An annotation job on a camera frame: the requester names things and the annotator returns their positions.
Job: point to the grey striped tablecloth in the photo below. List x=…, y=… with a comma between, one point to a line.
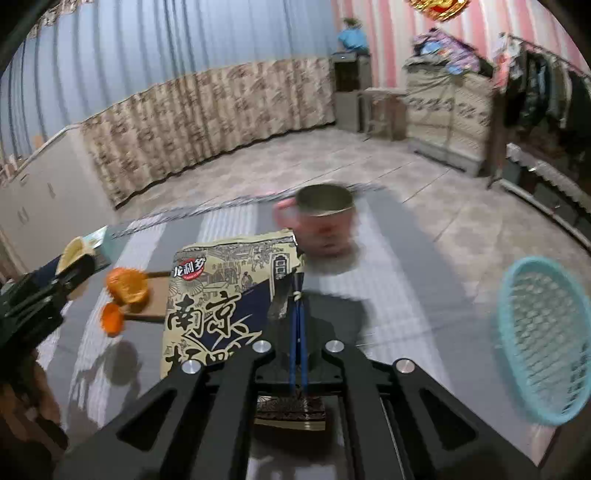
x=406, y=295

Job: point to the blue cloth bundle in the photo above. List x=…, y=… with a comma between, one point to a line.
x=353, y=39

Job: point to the small cream bowl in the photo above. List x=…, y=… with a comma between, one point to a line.
x=74, y=249

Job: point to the row of hanging clothes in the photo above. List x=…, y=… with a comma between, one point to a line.
x=549, y=101

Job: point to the printed snack packet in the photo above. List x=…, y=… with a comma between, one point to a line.
x=217, y=295

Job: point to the pink mug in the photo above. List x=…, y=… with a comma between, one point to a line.
x=323, y=221

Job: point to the cloth covered cabinet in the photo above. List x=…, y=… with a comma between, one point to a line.
x=448, y=120

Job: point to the white cabinet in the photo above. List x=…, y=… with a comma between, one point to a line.
x=51, y=194

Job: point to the teal plastic basket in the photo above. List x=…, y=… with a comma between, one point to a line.
x=549, y=341

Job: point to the pink hanging bag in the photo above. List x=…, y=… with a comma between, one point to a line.
x=502, y=64

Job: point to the blue and floral curtain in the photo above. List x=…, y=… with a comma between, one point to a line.
x=184, y=92

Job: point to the pile of clothes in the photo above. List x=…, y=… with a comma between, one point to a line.
x=450, y=50

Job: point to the metal clothes rack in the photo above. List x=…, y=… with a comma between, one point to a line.
x=496, y=129

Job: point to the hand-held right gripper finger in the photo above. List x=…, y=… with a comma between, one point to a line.
x=294, y=355
x=305, y=355

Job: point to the low shelf with lace cloth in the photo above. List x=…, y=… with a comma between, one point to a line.
x=549, y=184

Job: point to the person's left forearm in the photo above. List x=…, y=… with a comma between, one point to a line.
x=44, y=401

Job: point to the red heart wall decoration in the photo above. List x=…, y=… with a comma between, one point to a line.
x=438, y=9

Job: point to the teal tissue box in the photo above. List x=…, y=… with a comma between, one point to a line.
x=101, y=247

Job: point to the grey water dispenser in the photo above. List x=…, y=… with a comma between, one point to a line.
x=352, y=92

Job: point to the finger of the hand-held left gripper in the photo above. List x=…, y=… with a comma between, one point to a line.
x=48, y=271
x=76, y=272

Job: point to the wooden board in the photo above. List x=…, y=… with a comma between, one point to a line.
x=147, y=300

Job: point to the small stool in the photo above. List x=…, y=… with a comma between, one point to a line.
x=385, y=113

